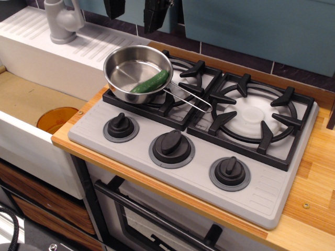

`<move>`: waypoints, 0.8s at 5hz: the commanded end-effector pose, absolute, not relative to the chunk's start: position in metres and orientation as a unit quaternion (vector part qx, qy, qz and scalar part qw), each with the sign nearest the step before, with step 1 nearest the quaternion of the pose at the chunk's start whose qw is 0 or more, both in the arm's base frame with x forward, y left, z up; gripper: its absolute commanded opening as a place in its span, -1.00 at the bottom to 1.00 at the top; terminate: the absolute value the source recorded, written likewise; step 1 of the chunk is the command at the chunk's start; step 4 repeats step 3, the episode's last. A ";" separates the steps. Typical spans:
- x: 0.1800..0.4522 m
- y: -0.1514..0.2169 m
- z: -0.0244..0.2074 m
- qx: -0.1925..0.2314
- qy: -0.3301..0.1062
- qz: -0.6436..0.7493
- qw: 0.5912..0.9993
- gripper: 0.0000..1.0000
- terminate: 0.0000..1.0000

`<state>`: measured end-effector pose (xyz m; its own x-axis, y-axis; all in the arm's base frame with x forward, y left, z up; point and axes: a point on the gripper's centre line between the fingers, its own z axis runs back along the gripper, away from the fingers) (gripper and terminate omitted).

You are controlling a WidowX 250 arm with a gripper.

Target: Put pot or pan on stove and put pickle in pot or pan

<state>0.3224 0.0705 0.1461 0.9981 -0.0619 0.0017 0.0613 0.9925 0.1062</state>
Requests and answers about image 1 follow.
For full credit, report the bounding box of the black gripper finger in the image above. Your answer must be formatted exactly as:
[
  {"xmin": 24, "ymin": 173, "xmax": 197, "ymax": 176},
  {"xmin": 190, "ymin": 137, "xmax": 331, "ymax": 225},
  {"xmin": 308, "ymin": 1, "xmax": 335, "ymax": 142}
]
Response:
[
  {"xmin": 104, "ymin": 0, "xmax": 125, "ymax": 19},
  {"xmin": 143, "ymin": 0, "xmax": 174, "ymax": 34}
]

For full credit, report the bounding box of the stainless steel pan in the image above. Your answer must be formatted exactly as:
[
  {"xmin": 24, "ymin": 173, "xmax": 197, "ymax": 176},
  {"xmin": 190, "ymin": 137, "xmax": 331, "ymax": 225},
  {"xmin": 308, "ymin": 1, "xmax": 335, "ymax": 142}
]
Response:
[{"xmin": 103, "ymin": 45, "xmax": 213, "ymax": 113}]

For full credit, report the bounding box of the green toy pickle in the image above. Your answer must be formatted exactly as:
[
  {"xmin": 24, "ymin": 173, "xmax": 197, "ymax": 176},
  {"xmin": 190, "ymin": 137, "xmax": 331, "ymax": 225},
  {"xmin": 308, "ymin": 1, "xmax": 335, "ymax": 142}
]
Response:
[{"xmin": 130, "ymin": 70, "xmax": 169, "ymax": 94}]

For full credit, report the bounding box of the black left stove knob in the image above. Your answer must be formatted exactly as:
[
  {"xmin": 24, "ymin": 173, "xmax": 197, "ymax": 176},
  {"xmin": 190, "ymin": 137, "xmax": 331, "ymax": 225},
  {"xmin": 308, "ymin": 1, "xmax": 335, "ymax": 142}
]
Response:
[{"xmin": 103, "ymin": 112, "xmax": 140, "ymax": 143}]

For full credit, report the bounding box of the black stove knob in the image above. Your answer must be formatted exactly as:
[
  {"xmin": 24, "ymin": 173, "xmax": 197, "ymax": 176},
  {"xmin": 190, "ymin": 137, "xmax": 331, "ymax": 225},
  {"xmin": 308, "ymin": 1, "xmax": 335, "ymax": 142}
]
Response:
[
  {"xmin": 209, "ymin": 156, "xmax": 251, "ymax": 192},
  {"xmin": 149, "ymin": 130, "xmax": 195, "ymax": 169},
  {"xmin": 103, "ymin": 112, "xmax": 140, "ymax": 143}
]

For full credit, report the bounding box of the black middle stove knob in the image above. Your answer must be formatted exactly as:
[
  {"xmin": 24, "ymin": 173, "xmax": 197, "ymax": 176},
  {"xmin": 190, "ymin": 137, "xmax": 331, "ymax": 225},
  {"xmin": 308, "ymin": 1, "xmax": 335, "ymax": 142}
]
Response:
[{"xmin": 149, "ymin": 130, "xmax": 195, "ymax": 169}]

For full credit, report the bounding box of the black right stove knob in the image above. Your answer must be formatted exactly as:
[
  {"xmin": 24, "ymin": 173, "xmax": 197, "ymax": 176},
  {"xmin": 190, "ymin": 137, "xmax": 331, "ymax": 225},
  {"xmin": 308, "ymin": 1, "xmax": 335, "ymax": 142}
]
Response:
[{"xmin": 209, "ymin": 156, "xmax": 251, "ymax": 192}]

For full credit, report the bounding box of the grey toy stove top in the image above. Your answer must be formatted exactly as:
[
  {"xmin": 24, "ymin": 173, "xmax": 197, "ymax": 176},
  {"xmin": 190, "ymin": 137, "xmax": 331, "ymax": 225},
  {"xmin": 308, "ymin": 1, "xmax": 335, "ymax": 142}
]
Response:
[{"xmin": 68, "ymin": 97, "xmax": 303, "ymax": 229}]

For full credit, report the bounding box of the grey toy faucet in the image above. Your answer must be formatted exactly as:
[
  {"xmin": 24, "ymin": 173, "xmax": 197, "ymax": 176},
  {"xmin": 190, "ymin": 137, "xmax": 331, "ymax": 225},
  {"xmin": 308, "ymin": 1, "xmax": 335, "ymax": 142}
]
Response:
[{"xmin": 44, "ymin": 0, "xmax": 85, "ymax": 44}]

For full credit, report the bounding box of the black left burner grate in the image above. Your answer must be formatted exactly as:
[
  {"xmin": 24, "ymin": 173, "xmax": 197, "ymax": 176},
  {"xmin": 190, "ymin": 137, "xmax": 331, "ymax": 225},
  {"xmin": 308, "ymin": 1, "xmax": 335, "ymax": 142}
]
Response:
[{"xmin": 103, "ymin": 50, "xmax": 222, "ymax": 131}]

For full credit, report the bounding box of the black burner grate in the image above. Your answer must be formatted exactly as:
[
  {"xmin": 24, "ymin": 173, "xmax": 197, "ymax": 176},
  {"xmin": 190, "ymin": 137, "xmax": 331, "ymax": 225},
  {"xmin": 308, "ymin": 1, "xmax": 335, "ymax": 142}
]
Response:
[
  {"xmin": 103, "ymin": 50, "xmax": 222, "ymax": 131},
  {"xmin": 187, "ymin": 73, "xmax": 319, "ymax": 171}
]

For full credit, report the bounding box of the white toy sink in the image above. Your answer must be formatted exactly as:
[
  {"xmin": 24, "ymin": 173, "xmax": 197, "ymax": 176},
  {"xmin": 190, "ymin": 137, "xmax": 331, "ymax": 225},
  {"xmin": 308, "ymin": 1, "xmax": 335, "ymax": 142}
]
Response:
[{"xmin": 1, "ymin": 7, "xmax": 149, "ymax": 199}]

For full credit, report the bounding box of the orange plastic plate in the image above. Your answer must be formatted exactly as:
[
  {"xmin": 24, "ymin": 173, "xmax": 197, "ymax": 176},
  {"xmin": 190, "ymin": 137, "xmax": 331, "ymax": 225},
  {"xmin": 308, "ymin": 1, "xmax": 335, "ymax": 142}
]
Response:
[{"xmin": 36, "ymin": 107, "xmax": 78, "ymax": 134}]

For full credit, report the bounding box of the teal cabinet right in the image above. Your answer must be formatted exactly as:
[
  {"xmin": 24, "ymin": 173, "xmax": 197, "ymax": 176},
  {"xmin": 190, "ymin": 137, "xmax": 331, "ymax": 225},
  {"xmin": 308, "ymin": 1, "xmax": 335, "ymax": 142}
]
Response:
[{"xmin": 182, "ymin": 1, "xmax": 334, "ymax": 77}]

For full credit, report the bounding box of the black right burner grate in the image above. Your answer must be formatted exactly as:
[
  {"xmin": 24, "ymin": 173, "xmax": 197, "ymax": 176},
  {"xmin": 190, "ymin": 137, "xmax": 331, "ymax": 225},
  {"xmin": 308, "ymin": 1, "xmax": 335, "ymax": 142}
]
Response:
[{"xmin": 187, "ymin": 73, "xmax": 319, "ymax": 171}]

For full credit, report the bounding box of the wooden drawer front upper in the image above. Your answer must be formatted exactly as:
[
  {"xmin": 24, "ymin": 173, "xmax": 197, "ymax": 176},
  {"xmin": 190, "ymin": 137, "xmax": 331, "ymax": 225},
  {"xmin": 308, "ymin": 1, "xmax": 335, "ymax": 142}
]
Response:
[{"xmin": 1, "ymin": 159, "xmax": 96, "ymax": 236}]

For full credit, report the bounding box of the wooden drawer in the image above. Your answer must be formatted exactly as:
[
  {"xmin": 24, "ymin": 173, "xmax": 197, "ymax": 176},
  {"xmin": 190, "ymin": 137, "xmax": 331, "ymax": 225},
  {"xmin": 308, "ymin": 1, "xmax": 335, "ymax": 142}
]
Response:
[
  {"xmin": 13, "ymin": 196, "xmax": 103, "ymax": 251},
  {"xmin": 1, "ymin": 159, "xmax": 96, "ymax": 236}
]

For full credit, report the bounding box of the white oven door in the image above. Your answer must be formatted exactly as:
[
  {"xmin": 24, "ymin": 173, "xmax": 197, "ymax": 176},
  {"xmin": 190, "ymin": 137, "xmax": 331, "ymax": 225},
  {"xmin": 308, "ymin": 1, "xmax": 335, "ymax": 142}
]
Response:
[{"xmin": 86, "ymin": 163, "xmax": 270, "ymax": 250}]

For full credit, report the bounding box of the wooden drawer front lower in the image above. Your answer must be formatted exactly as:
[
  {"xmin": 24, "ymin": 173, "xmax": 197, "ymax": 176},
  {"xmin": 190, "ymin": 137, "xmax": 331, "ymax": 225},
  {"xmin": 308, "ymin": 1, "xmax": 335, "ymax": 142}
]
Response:
[{"xmin": 13, "ymin": 196, "xmax": 103, "ymax": 251}]

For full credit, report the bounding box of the black oven door handle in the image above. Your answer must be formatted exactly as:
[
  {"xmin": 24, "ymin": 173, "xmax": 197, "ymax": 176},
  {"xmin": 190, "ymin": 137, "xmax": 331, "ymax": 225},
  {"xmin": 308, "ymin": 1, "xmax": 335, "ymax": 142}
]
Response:
[{"xmin": 94, "ymin": 176, "xmax": 222, "ymax": 250}]

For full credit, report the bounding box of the black braided cable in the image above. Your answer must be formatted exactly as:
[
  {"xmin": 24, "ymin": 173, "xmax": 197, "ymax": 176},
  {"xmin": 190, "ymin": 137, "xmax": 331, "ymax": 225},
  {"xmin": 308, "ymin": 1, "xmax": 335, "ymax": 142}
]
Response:
[{"xmin": 0, "ymin": 206, "xmax": 21, "ymax": 251}]

